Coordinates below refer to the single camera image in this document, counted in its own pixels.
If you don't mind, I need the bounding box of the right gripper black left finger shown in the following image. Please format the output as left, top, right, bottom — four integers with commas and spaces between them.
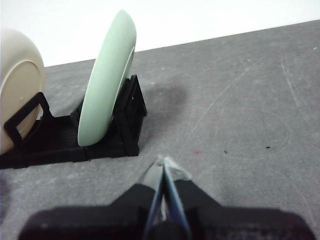
18, 155, 165, 240

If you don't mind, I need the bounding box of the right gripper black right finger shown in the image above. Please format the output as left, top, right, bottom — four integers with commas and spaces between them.
163, 156, 313, 240

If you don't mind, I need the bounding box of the black plate rack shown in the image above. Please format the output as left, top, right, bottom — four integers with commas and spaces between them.
0, 74, 148, 170

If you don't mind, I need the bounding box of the green plate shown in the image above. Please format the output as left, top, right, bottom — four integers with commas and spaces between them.
76, 9, 138, 147

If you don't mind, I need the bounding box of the cream plate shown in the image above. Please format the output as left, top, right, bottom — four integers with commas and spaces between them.
0, 27, 46, 155

